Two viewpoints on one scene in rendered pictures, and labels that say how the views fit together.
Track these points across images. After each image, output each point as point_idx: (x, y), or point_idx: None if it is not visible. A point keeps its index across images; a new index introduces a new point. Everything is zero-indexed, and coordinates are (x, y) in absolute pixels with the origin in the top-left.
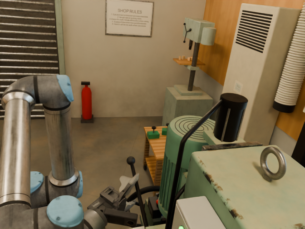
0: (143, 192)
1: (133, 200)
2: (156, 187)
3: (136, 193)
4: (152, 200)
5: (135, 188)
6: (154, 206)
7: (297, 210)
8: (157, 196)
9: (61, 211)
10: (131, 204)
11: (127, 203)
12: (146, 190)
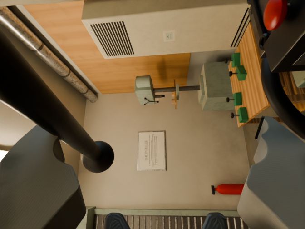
0: (284, 102)
1: (256, 133)
2: (265, 71)
3: (292, 123)
4: (278, 49)
5: (36, 124)
6: (297, 22)
7: None
8: (265, 42)
9: None
10: (264, 141)
11: (244, 186)
12: (275, 95)
